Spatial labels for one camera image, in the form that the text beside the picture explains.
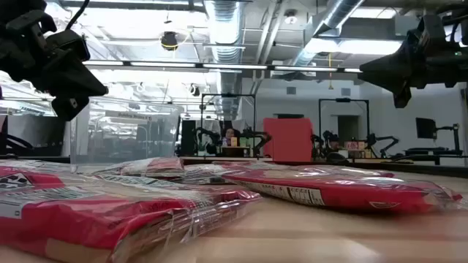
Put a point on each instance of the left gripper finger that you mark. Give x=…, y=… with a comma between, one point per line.
x=69, y=107
x=82, y=83

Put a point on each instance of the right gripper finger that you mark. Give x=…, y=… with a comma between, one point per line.
x=402, y=98
x=393, y=73

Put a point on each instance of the red popcorn bag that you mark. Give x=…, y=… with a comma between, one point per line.
x=329, y=170
x=204, y=173
x=347, y=193
x=91, y=219
x=157, y=168

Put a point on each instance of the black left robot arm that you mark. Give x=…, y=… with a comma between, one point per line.
x=18, y=5

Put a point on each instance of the background black robot arm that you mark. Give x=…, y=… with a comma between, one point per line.
x=210, y=140
x=384, y=140
x=327, y=140
x=261, y=140

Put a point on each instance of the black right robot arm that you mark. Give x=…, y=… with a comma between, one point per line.
x=457, y=11

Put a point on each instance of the black monitor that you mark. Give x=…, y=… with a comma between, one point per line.
x=426, y=128

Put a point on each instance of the background dark table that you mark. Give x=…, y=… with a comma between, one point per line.
x=431, y=151

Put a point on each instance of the small colourful box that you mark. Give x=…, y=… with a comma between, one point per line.
x=352, y=146

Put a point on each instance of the clear plastic bin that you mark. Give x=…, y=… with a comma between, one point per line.
x=128, y=146

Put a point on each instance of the black computer tower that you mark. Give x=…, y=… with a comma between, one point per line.
x=188, y=139

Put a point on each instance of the red panel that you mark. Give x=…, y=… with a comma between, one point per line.
x=289, y=140

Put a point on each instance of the long ceiling light bar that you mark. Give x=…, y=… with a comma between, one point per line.
x=234, y=66

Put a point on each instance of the person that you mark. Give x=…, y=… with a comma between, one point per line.
x=229, y=136

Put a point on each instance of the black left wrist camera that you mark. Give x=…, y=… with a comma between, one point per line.
x=67, y=45

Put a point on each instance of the black metal frame stand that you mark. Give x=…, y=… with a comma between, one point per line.
x=226, y=95
x=343, y=99

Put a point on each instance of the slanted silver ventilation duct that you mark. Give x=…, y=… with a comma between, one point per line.
x=329, y=22

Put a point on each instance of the black ceiling dome camera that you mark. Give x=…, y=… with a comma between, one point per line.
x=169, y=40

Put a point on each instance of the wide silver ventilation duct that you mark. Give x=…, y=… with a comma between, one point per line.
x=225, y=29

